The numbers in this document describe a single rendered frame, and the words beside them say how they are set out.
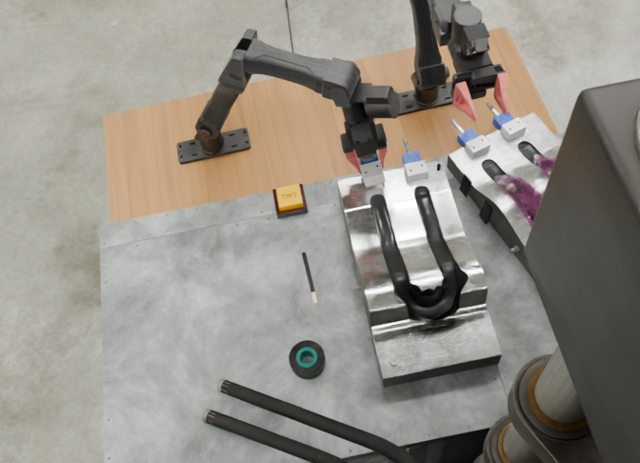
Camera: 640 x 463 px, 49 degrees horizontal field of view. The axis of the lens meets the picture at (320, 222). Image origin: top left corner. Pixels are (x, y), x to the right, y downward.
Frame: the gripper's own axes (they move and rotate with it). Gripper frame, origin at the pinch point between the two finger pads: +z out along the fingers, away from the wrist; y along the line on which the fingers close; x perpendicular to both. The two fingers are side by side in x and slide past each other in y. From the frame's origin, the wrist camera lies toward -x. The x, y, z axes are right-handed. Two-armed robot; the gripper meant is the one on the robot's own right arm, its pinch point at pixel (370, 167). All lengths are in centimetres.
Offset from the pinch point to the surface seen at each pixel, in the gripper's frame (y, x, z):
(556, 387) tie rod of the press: 13, -95, -36
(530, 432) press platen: 10, -93, -26
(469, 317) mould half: 12.5, -32.0, 23.4
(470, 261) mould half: 16.0, -24.8, 13.8
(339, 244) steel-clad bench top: -12.5, -5.3, 16.2
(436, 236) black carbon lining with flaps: 10.6, -13.7, 14.2
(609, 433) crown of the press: 12, -111, -53
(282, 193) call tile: -23.5, 7.3, 5.9
